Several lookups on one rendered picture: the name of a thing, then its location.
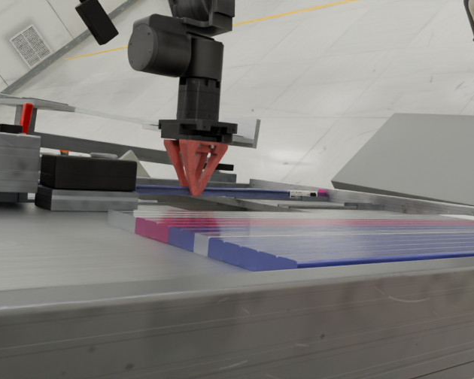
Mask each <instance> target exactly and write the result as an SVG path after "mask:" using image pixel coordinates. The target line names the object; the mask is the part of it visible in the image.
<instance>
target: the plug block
mask: <svg viewBox="0 0 474 379"><path fill-rule="evenodd" d="M75 10H76V11H77V13H78V14H79V16H80V17H81V19H82V20H83V22H84V23H85V25H86V26H87V28H88V29H89V31H90V32H91V34H92V35H93V37H94V38H95V40H96V41H97V43H98V44H99V45H103V44H107V43H108V42H109V41H110V40H112V39H113V38H115V37H116V36H117V35H118V34H119V32H118V31H117V29H116V27H115V26H114V24H113V23H112V22H111V19H110V18H109V16H108V15H107V14H106V12H105V10H104V8H103V7H102V6H101V4H100V3H99V1H98V0H86V1H85V2H82V3H80V4H79V5H77V6H76V7H75Z"/></svg>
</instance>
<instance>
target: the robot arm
mask: <svg viewBox="0 0 474 379"><path fill-rule="evenodd" d="M168 3H169V7H170V10H171V12H172V17H170V16H166V15H161V14H151V15H149V16H146V17H142V18H141V19H138V20H136V21H135V22H134V23H133V26H132V34H131V36H130V39H129V43H128V50H127V55H128V60H129V64H130V66H131V67H132V69H134V70H135V71H141V72H145V73H149V74H157V75H162V76H166V77H173V78H177V77H179V82H178V103H177V113H176V120H159V124H158V129H161V138H168V139H164V140H163V144H164V146H165V149H166V151H167V153H168V155H169V158H170V160H171V162H172V164H173V166H174V168H175V171H176V174H177V176H178V179H179V182H180V185H181V186H188V187H189V189H190V194H191V196H201V194H202V192H203V190H204V188H205V186H206V184H207V182H208V180H209V178H210V177H211V175H212V173H213V172H214V170H215V169H216V167H217V165H218V164H219V162H220V161H221V159H222V158H223V156H224V154H225V153H226V151H227V150H228V144H221V143H232V136H233V134H237V131H238V124H237V123H225V122H219V113H220V92H221V81H222V71H223V52H224V44H223V42H220V41H216V40H215V39H214V38H211V37H213V36H216V35H221V34H224V33H227V32H231V31H232V18H233V17H235V0H168ZM194 135H198V136H194ZM170 139H177V140H170ZM217 142H219V143H217ZM180 151H181V155H182V159H183V162H184V167H183V164H182V161H181V156H180ZM208 153H210V154H211V155H210V158H209V160H208V163H207V165H206V167H205V170H204V171H203V173H202V170H203V168H204V165H205V161H206V159H207V157H208ZM195 154H196V155H195ZM184 168H185V171H184ZM185 172H186V174H185ZM201 173H202V176H201ZM200 176H201V178H200ZM199 178H200V180H199ZM198 182H199V183H198ZM197 184H198V185H197Z"/></svg>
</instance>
